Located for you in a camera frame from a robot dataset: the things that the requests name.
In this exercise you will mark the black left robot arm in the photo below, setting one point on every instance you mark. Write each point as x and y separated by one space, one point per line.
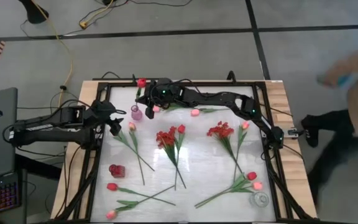
48 135

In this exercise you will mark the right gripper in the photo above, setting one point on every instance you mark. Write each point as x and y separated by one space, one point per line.
162 93

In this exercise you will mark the black aluminium table frame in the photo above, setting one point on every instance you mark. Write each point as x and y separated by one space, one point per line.
216 84

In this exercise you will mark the peach pink artificial tulip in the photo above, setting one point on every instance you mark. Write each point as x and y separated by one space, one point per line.
131 126
111 214

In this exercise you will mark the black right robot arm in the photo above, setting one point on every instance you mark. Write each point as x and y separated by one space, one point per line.
216 98

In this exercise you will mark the long green stem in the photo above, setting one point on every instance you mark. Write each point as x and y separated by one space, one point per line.
245 125

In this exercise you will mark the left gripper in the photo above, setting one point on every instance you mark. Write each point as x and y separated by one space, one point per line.
101 111

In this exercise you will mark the black clamp knob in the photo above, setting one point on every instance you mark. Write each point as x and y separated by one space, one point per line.
231 76
134 78

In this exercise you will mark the red glass vase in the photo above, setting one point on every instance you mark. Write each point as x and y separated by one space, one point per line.
117 171

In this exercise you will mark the silver arm base bracket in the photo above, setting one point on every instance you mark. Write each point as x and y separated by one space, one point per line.
291 132

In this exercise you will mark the red blossom artificial bunch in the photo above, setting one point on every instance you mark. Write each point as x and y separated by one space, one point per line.
165 138
221 131

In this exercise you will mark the clear glass vase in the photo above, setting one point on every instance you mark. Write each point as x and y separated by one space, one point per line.
259 199

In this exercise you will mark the purple glass vase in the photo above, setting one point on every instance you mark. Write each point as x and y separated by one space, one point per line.
136 114

